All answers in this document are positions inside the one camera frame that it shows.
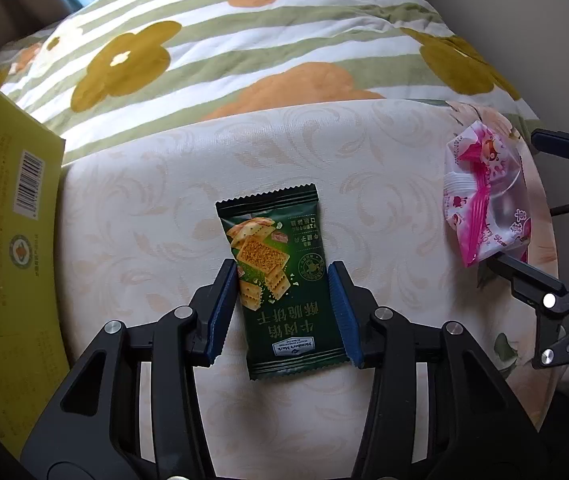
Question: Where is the pink clear snack packet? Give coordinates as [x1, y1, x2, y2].
[443, 120, 536, 269]

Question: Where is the green cracker packet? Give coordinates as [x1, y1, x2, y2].
[214, 182, 346, 382]

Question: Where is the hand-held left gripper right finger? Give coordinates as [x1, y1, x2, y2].
[327, 261, 541, 480]

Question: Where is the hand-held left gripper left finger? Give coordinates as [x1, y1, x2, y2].
[19, 258, 240, 480]

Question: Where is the yellow cardboard box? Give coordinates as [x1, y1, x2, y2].
[0, 62, 71, 467]

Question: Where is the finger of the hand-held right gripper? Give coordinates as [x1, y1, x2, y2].
[531, 116, 569, 167]
[494, 254, 569, 370]

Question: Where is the floral striped pillow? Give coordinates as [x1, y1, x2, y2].
[0, 0, 541, 167]

